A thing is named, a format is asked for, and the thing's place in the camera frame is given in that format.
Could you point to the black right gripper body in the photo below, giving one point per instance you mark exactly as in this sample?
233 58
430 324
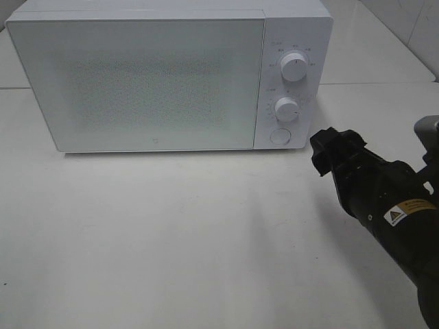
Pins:
368 186

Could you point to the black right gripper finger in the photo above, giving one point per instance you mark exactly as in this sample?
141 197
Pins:
320 161
349 140

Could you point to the round white door button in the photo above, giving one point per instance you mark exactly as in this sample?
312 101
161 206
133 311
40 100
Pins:
280 136

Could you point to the white microwave door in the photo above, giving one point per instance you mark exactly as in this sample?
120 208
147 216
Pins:
144 85

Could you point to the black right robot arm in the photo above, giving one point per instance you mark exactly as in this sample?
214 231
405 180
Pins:
412 239

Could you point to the white lower microwave knob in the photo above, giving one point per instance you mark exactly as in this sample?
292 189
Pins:
286 109

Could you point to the white microwave knob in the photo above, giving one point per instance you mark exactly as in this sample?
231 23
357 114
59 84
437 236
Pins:
286 109
294 66

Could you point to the white upper microwave knob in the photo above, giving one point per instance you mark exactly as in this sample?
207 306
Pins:
294 66

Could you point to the white microwave oven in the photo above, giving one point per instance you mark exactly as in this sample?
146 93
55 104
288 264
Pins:
303 26

